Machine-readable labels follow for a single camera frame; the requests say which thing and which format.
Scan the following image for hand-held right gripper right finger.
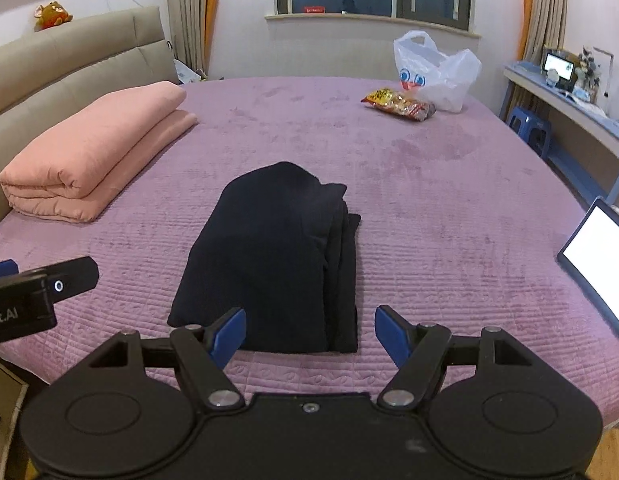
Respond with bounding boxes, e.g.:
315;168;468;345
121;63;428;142
374;305;533;411

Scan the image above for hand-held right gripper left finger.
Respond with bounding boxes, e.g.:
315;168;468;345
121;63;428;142
89;307;247;411

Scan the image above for dark navy garment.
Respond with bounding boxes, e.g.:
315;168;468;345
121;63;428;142
168;161;363;354

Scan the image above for cardboard box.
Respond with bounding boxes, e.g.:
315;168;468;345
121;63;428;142
0;354;29;480

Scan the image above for folded pink quilt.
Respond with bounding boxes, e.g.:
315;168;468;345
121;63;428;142
0;80;199;224

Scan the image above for purple quilted bed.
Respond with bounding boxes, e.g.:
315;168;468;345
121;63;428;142
0;76;619;428

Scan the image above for tablet with white screen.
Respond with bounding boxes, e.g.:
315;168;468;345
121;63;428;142
556;196;619;339

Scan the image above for beige padded headboard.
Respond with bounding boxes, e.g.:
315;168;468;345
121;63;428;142
0;6;181;233

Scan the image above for yellow red snack packet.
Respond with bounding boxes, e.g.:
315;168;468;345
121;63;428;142
361;87;437;124

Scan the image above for blue plastic stool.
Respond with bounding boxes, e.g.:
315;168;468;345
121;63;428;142
505;106;553;157

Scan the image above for orange plush toy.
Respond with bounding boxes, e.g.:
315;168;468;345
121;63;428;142
34;1;74;32

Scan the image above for white bag beside headboard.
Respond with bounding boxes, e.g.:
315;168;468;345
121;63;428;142
173;58;208;85

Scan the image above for white plastic bag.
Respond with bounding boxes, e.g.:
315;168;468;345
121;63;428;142
393;30;483;114

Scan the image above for beige orange curtain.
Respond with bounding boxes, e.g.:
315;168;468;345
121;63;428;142
518;0;571;67
163;0;225;82

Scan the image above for small screen on desk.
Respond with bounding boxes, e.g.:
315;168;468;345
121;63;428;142
541;49;577;82

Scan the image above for figurines on desk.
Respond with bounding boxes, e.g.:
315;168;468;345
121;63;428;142
576;46;614;105

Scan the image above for light blue wall desk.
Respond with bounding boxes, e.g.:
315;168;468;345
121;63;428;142
503;60;619;213

